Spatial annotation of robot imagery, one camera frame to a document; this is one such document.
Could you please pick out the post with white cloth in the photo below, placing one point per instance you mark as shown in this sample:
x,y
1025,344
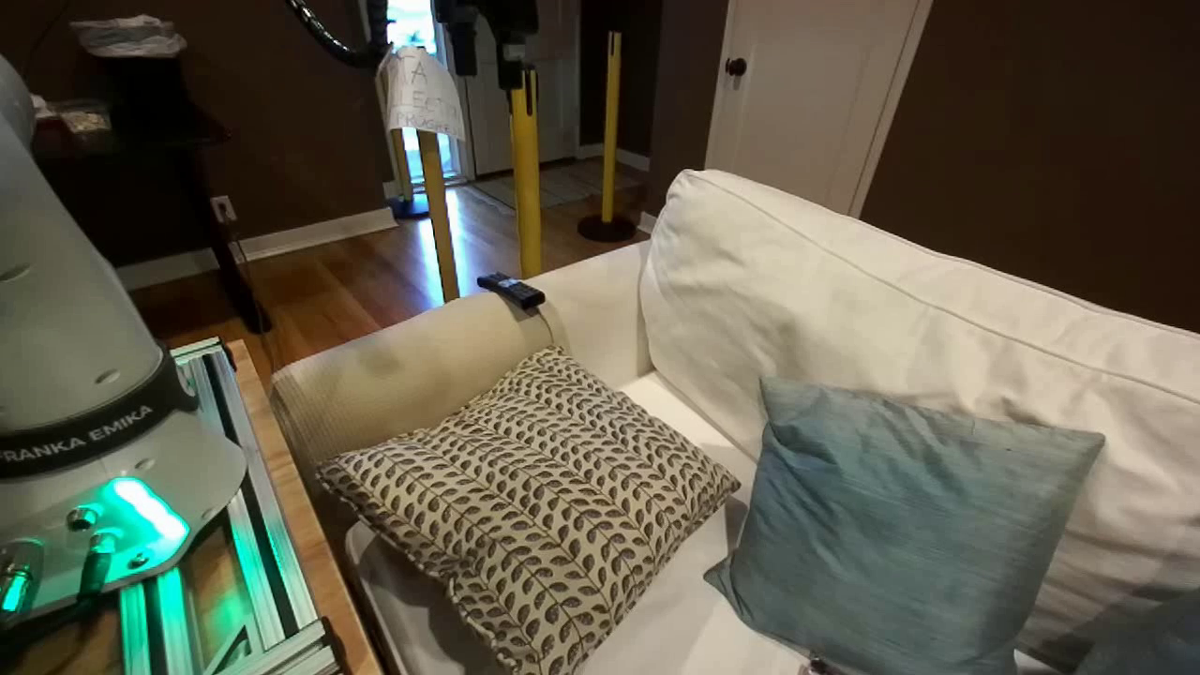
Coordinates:
x,y
419,96

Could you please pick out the white sofa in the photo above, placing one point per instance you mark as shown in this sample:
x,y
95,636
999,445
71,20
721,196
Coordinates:
x,y
743,285

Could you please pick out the far yellow stanchion post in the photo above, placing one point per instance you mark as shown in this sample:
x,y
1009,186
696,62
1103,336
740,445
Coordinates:
x,y
605,221

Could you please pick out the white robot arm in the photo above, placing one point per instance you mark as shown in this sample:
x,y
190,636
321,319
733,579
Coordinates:
x,y
105,471

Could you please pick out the dark wooden side table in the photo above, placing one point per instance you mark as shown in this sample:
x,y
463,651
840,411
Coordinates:
x,y
129,165

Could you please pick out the black remote control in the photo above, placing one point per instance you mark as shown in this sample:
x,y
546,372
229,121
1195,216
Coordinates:
x,y
511,290

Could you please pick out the white door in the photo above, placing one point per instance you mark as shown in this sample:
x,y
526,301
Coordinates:
x,y
806,91

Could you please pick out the yellow stanchion post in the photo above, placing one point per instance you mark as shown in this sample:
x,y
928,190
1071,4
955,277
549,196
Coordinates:
x,y
526,172
605,221

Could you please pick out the grey-blue pillow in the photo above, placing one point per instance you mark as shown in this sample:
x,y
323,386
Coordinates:
x,y
895,536

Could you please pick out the brown leaf-patterned pillow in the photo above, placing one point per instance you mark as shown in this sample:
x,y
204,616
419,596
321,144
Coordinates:
x,y
546,506

